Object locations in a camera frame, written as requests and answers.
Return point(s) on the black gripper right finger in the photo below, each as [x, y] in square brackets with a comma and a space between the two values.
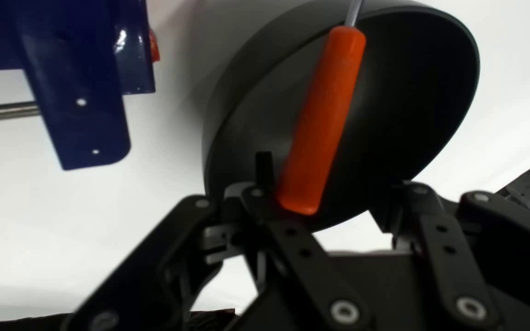
[390, 207]

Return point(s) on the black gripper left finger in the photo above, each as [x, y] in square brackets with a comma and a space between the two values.
[263, 172]

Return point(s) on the orange handled screwdriver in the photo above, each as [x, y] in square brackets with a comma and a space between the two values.
[322, 116]

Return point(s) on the black round bowl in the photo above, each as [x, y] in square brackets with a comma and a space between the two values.
[416, 83]

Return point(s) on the blue and orange box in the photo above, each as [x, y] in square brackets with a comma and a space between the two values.
[81, 58]

